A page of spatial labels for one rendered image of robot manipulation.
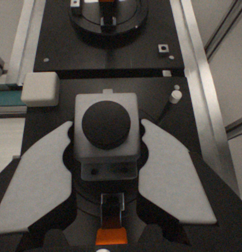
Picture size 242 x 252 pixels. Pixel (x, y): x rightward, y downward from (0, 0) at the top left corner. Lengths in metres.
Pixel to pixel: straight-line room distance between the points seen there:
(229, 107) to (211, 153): 0.19
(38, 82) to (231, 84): 0.41
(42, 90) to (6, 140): 0.12
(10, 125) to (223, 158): 0.34
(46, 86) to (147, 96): 0.14
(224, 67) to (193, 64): 0.17
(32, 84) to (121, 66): 0.13
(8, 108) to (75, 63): 0.13
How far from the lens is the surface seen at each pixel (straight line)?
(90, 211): 0.21
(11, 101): 0.33
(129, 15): 0.34
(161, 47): 0.31
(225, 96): 0.46
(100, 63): 0.29
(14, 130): 0.34
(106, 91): 0.17
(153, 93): 0.27
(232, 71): 0.51
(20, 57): 0.35
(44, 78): 0.27
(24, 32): 0.39
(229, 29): 0.37
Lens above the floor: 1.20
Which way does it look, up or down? 70 degrees down
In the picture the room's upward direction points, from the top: 4 degrees clockwise
